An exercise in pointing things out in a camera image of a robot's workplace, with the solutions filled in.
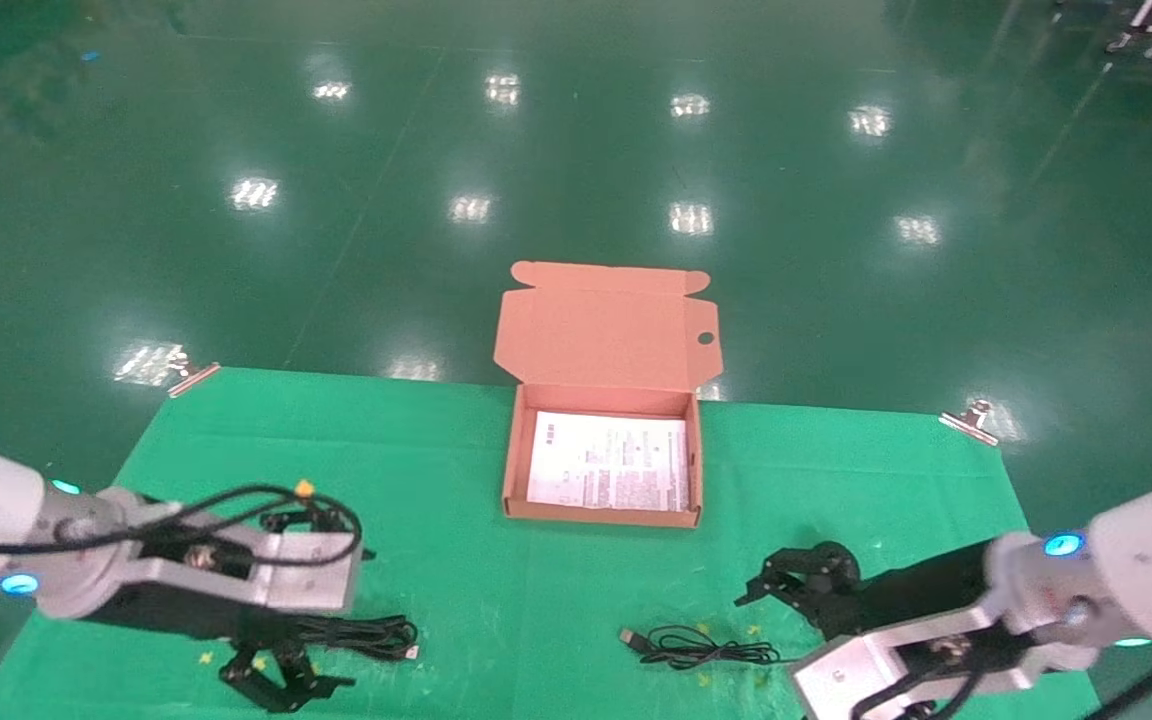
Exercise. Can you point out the brown cardboard box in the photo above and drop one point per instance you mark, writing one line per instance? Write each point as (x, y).
(606, 330)

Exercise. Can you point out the green table cloth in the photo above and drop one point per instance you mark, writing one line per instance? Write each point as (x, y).
(536, 620)

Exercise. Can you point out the white printed paper sheet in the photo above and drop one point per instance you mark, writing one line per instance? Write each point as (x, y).
(606, 460)

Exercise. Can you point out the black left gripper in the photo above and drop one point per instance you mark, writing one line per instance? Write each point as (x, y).
(176, 612)

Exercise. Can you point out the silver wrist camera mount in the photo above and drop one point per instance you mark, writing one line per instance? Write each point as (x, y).
(856, 670)
(306, 575)

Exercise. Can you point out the silver metal clip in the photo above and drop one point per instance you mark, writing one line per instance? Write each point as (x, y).
(971, 422)
(194, 379)

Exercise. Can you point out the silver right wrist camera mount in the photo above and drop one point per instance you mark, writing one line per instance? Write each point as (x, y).
(856, 670)

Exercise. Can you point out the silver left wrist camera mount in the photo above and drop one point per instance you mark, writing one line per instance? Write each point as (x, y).
(306, 575)

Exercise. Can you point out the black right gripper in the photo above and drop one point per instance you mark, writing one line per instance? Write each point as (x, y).
(906, 600)

